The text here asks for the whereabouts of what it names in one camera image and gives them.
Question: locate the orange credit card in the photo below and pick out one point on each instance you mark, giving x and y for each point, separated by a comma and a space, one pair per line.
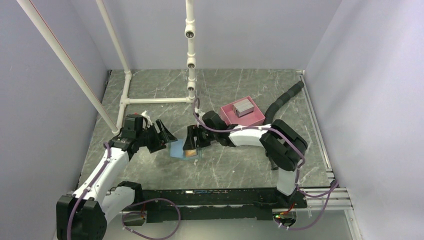
190, 153

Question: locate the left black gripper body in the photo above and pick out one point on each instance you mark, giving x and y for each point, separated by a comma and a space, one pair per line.
150, 137

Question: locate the pink plastic tray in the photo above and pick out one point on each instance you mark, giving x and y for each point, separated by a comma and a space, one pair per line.
256, 118

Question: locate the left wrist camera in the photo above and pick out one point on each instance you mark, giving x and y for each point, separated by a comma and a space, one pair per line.
134, 124

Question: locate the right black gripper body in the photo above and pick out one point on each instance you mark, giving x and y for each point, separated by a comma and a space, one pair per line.
216, 135

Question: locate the grey card stack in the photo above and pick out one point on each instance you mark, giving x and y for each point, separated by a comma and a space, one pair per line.
243, 107

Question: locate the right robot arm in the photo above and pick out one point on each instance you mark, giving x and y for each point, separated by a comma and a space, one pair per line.
282, 144

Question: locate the green card holder wallet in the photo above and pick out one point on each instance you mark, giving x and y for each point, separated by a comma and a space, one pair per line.
176, 151

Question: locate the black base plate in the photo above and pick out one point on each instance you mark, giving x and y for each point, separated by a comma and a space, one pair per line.
214, 204

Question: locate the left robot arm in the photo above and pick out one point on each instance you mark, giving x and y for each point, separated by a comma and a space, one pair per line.
86, 213

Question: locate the white pvc pipe frame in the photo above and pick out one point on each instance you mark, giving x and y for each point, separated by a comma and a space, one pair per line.
189, 32

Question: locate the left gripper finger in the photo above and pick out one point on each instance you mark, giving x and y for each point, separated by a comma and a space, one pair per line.
164, 134
154, 147

